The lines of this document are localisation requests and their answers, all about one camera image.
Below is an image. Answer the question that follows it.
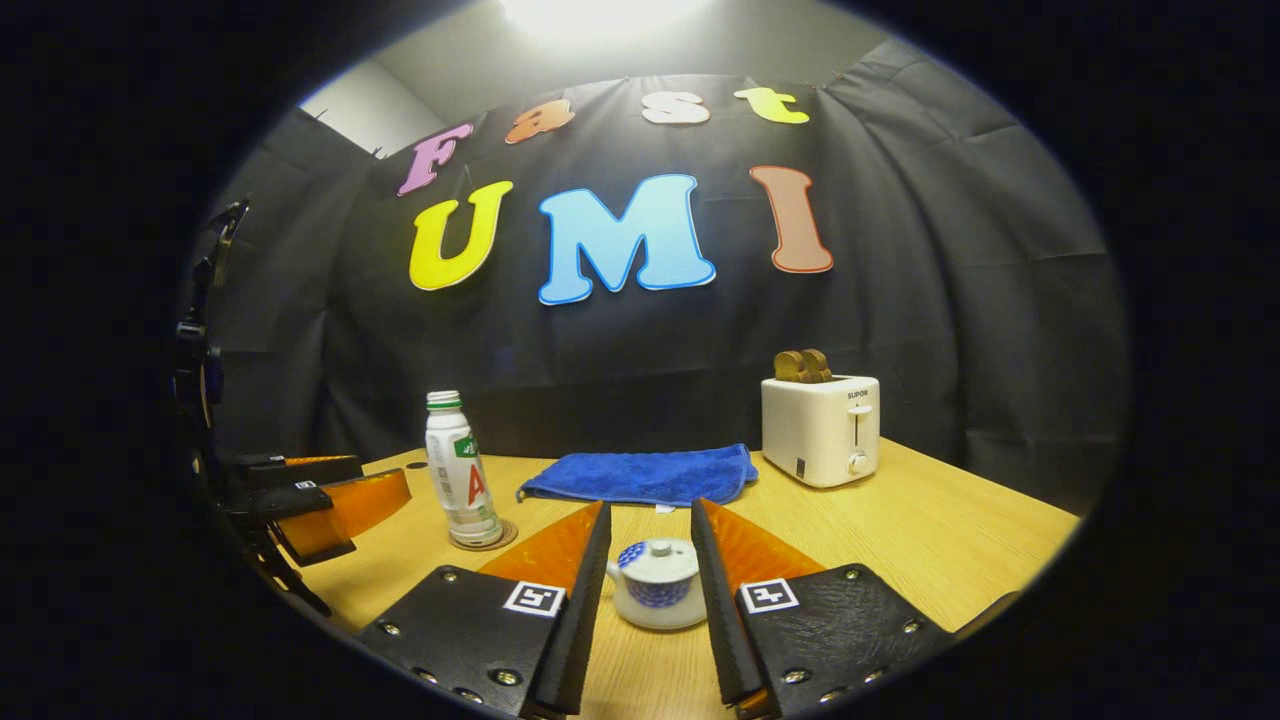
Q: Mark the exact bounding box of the round wooden coaster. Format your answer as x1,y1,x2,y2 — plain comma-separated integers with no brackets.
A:
448,518,519,553

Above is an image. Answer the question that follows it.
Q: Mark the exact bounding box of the blue towel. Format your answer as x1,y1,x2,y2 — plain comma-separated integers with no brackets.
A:
516,444,759,508

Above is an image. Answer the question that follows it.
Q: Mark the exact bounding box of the white water bottle green ring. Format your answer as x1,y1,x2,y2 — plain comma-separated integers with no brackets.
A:
424,390,504,547

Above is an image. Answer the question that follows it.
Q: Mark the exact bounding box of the bright ceiling light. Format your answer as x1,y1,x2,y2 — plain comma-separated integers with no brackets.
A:
500,0,711,41

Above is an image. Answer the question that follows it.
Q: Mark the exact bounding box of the white toaster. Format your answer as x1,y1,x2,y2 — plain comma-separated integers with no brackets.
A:
761,375,882,489

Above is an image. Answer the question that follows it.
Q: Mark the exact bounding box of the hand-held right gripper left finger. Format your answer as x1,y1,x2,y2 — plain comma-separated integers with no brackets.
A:
355,500,613,719

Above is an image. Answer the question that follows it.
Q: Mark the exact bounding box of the white blue-flowered teacup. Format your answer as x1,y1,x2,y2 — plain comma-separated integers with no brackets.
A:
606,560,709,631

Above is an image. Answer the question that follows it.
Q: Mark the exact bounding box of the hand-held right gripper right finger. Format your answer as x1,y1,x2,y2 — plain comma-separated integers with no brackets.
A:
690,498,956,719

